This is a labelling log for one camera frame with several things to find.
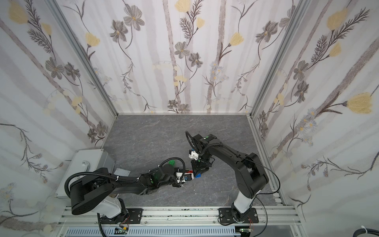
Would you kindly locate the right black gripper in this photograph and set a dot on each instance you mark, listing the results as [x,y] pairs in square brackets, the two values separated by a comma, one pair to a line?
[200,164]

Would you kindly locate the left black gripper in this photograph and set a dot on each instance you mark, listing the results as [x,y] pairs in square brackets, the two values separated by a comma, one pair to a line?
[183,177]

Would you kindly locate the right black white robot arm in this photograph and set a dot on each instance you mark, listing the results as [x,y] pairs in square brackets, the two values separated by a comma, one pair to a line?
[250,174]

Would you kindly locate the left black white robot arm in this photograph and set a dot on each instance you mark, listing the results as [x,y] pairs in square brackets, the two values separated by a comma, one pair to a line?
[87,190]

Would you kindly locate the grey metal control box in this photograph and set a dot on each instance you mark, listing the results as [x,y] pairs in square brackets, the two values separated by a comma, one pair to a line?
[89,160]

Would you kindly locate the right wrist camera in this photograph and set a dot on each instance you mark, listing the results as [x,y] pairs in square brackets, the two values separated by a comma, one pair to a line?
[193,155]

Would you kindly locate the white slotted cable duct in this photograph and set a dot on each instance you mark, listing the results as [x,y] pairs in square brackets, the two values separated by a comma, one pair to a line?
[188,231]

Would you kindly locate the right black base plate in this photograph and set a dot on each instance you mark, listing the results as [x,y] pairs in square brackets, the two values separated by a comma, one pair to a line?
[228,216]

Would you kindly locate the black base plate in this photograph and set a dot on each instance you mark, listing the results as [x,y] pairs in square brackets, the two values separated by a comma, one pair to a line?
[228,216]
[127,216]

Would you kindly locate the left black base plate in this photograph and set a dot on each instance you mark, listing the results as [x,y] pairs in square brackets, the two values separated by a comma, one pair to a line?
[127,216]

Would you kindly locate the aluminium mounting rail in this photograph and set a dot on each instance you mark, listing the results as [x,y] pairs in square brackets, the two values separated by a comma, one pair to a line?
[208,216]

